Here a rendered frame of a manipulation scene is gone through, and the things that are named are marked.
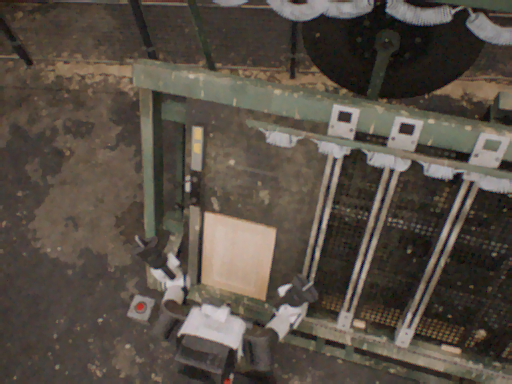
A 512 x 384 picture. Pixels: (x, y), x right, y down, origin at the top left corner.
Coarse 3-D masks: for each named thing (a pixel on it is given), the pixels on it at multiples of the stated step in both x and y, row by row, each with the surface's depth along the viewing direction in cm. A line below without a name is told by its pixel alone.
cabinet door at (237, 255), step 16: (208, 224) 217; (224, 224) 215; (240, 224) 212; (256, 224) 210; (208, 240) 223; (224, 240) 220; (240, 240) 217; (256, 240) 215; (272, 240) 212; (208, 256) 228; (224, 256) 226; (240, 256) 223; (256, 256) 220; (208, 272) 234; (224, 272) 231; (240, 272) 228; (256, 272) 225; (224, 288) 237; (240, 288) 234; (256, 288) 230
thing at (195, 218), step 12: (204, 132) 192; (192, 144) 194; (204, 144) 196; (192, 156) 197; (192, 168) 201; (192, 216) 215; (192, 228) 219; (192, 240) 223; (192, 252) 227; (192, 264) 231; (192, 276) 236
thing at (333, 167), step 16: (336, 112) 162; (352, 112) 160; (336, 128) 165; (352, 128) 164; (336, 144) 155; (336, 160) 180; (336, 176) 179; (320, 192) 185; (320, 208) 189; (320, 224) 194; (320, 240) 197; (304, 272) 209; (304, 304) 220
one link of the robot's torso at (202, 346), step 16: (192, 320) 185; (240, 320) 187; (176, 336) 177; (192, 336) 179; (208, 336) 179; (224, 336) 180; (240, 336) 182; (176, 352) 185; (192, 352) 174; (208, 352) 174; (224, 352) 174; (240, 352) 181; (176, 368) 175; (192, 368) 172; (208, 368) 169; (224, 368) 175
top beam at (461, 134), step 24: (144, 72) 176; (168, 72) 173; (192, 72) 174; (216, 72) 177; (192, 96) 176; (216, 96) 173; (240, 96) 170; (264, 96) 168; (288, 96) 165; (312, 96) 164; (336, 96) 167; (312, 120) 167; (360, 120) 162; (384, 120) 160; (432, 120) 155; (456, 120) 157; (432, 144) 159; (456, 144) 157
